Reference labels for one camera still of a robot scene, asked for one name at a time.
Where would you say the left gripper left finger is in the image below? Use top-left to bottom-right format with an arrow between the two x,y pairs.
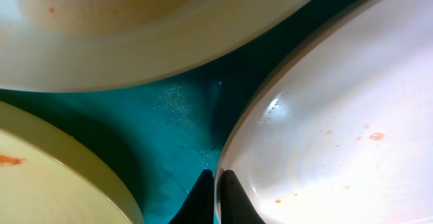
168,169 -> 214,224

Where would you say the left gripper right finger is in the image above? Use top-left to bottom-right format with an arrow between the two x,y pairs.
220,170 -> 265,224

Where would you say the teal plastic tray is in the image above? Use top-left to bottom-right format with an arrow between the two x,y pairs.
1,0 -> 356,223

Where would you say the yellow plate with stain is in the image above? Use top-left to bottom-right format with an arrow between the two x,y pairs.
1,102 -> 144,223

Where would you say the white plate with long stain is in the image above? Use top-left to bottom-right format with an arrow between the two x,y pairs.
1,0 -> 310,92

